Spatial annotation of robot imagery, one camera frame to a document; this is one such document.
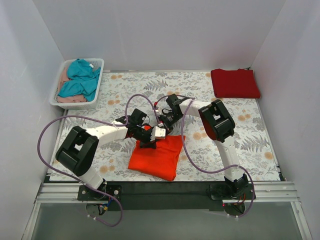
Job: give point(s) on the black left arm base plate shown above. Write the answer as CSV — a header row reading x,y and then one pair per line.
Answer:
x,y
87,194

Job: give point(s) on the pink t-shirt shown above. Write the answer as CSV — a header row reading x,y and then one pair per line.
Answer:
x,y
79,98

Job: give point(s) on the orange t-shirt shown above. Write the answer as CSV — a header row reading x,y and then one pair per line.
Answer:
x,y
160,162

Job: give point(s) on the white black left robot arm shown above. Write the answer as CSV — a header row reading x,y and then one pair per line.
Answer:
x,y
79,147

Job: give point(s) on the white plastic laundry basket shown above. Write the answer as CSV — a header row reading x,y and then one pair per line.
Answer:
x,y
97,62

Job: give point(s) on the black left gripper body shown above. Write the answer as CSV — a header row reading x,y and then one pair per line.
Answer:
x,y
147,142

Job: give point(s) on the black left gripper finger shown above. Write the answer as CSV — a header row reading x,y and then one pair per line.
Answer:
x,y
152,144
145,144

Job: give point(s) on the aluminium rail frame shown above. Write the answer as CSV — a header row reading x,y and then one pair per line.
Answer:
x,y
168,211

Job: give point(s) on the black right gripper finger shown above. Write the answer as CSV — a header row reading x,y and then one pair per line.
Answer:
x,y
168,130
162,124

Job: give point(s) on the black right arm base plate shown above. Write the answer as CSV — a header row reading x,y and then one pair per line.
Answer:
x,y
221,190

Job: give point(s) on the floral patterned table mat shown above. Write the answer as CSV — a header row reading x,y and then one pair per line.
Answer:
x,y
121,93

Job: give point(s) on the folded dark red t-shirt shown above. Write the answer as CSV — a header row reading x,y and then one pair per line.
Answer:
x,y
238,83

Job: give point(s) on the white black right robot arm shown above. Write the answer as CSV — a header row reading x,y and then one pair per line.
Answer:
x,y
219,127

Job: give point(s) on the teal t-shirt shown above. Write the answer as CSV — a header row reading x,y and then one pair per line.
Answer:
x,y
83,80

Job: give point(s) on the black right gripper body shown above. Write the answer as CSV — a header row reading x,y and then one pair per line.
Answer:
x,y
163,120

